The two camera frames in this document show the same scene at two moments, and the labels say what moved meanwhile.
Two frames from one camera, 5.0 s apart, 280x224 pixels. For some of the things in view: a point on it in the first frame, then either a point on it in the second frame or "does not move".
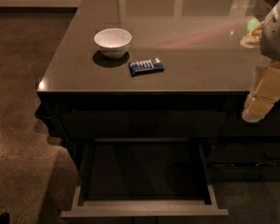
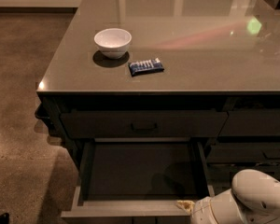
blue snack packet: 146,66 does not move
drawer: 102,124 does not move
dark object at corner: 3,218 does not move
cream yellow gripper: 276,35 to 202,211
